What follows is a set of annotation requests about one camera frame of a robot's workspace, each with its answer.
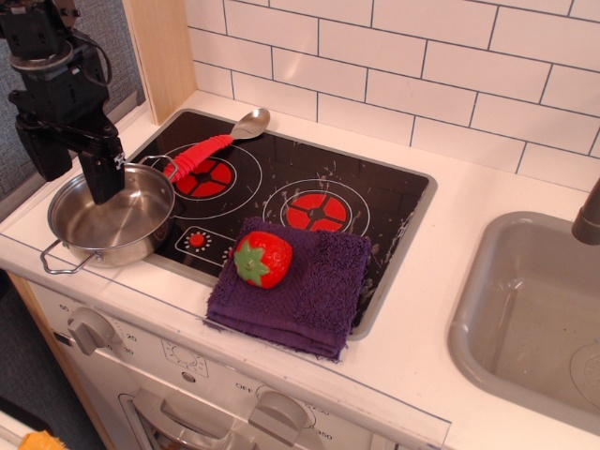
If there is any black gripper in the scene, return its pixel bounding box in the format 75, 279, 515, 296
8, 69, 126, 204

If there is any red handled metal spoon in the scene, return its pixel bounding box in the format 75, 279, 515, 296
163, 108, 271, 183

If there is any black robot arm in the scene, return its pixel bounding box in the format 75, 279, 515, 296
1, 1, 125, 204

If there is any red stove knob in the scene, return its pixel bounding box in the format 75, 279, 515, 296
188, 232, 205, 248

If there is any black toy stove top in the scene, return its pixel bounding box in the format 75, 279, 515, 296
150, 131, 437, 339

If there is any purple folded cloth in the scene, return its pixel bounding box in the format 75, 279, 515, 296
207, 217, 371, 360

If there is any orange object at corner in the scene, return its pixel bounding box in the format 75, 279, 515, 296
18, 430, 67, 450

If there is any small steel pot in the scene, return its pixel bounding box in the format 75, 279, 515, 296
40, 155, 179, 275

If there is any wooden side panel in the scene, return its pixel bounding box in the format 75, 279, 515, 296
123, 0, 197, 125

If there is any left grey oven knob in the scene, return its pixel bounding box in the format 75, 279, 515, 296
67, 307, 115, 355

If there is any grey oven knob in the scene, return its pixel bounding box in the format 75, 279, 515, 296
67, 307, 115, 355
248, 391, 308, 446

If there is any red toy strawberry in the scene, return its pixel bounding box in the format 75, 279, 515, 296
233, 231, 293, 289

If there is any right grey oven knob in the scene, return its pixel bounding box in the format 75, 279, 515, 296
248, 391, 308, 446

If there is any grey toy sink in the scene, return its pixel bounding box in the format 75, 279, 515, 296
449, 212, 599, 434

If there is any grey faucet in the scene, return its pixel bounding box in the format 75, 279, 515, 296
571, 180, 600, 246

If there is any oven door handle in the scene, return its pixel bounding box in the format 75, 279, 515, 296
160, 399, 235, 438

